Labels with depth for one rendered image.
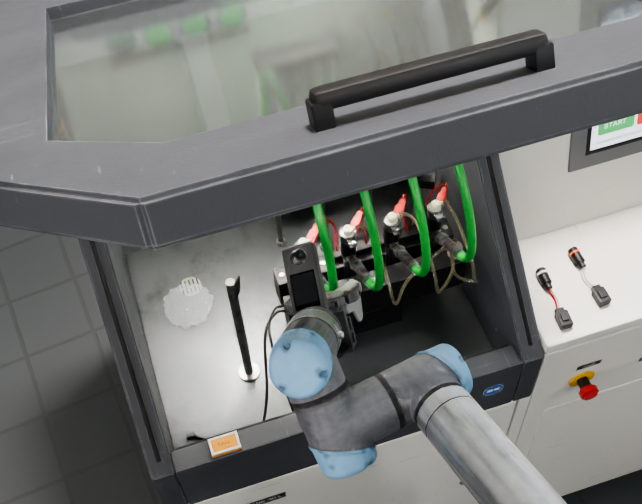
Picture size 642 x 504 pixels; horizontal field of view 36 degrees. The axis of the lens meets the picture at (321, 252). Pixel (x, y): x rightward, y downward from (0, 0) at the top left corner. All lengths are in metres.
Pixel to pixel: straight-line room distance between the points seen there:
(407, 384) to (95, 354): 1.77
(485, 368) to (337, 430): 0.57
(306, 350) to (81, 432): 1.70
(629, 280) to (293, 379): 0.83
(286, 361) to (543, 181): 0.76
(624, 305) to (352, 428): 0.73
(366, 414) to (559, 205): 0.74
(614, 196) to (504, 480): 0.88
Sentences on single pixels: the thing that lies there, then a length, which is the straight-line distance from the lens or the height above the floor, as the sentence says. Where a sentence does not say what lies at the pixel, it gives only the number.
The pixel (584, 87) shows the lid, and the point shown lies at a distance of 0.73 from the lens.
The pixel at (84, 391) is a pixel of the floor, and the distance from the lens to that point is 2.86.
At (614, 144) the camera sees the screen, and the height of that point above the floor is 1.14.
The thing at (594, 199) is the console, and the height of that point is 1.03.
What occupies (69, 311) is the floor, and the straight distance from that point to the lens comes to 3.00.
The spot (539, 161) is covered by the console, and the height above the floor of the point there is 1.15.
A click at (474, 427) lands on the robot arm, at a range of 1.16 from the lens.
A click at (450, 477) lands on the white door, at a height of 0.49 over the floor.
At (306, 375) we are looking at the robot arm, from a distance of 1.17.
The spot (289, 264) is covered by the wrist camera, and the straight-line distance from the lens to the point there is 1.35.
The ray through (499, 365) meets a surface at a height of 0.95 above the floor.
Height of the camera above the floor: 2.48
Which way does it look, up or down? 56 degrees down
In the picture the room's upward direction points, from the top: 4 degrees counter-clockwise
